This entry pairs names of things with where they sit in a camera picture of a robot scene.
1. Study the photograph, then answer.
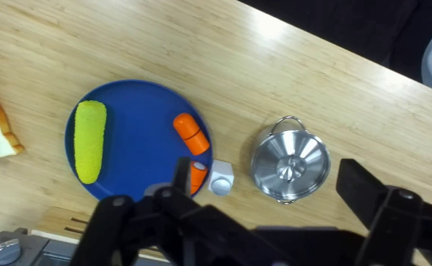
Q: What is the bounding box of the small white shaker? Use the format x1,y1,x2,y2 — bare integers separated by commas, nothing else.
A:
207,158,237,198

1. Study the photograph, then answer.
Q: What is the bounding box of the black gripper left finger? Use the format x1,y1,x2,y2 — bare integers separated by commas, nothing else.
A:
70,156,277,266

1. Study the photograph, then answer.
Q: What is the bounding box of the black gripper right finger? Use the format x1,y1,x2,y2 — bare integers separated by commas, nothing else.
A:
336,156,432,266

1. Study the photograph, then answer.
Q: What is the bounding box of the orange two-piece toy carrot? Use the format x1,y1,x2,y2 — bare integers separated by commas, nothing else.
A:
172,112,212,156

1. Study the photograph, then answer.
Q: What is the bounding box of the round blue plate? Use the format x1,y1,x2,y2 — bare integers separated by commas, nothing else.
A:
64,78,215,202

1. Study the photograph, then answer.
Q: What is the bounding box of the slotted wooden stand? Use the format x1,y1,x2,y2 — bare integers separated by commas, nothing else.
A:
30,205,95,239

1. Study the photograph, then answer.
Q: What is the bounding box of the silver pot with lid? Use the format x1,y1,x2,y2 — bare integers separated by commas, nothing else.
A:
249,115,333,205

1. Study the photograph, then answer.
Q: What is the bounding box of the grey toaster oven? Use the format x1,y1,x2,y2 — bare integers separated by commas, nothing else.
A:
0,226,171,266

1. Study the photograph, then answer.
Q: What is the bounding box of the short orange toy piece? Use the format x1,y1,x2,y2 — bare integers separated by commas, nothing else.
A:
190,161,210,196

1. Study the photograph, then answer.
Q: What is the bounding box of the yellow toy corn cob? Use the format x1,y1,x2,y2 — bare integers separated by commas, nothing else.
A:
73,99,108,186

